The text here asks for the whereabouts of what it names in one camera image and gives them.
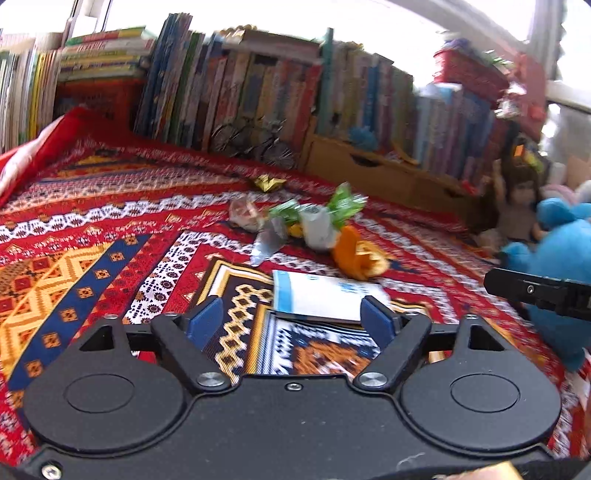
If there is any left books row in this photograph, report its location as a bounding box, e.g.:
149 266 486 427
1 33 61 153

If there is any row of upright books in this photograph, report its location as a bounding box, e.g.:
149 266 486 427
133 13 504 182

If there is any blue plush toy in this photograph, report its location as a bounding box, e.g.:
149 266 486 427
502 198 590 371

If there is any gold foil wrapper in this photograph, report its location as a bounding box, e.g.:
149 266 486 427
252 174 287 193

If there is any stack of flat books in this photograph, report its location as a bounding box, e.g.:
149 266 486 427
58 27 157 83

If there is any white blue booklet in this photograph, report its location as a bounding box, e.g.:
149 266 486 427
273 270 391 325

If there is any green white wrapper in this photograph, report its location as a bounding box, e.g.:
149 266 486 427
269 183 368 251

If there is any red basket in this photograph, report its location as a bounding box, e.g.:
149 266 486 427
433 49 509 104

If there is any wooden drawer organizer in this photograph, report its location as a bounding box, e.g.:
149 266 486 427
301 134 474 224

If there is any doll with brown hair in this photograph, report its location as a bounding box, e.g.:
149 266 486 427
476 157 545 254

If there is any red patterned tablecloth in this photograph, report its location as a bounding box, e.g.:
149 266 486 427
1 109 590 464

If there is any silver foil wrapper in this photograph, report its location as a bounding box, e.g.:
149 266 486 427
250 217 288 267

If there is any miniature black bicycle model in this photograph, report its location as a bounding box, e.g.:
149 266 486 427
208 116 297 170

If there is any blue yarn ball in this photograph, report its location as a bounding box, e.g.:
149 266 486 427
349 126 379 152

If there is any orange peel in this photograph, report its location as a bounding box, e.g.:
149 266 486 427
332 225 390 281

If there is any red box under books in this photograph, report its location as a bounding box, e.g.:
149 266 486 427
53 78 145 129

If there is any clear crumpled wrapper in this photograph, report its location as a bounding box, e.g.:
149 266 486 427
228 197 264 233

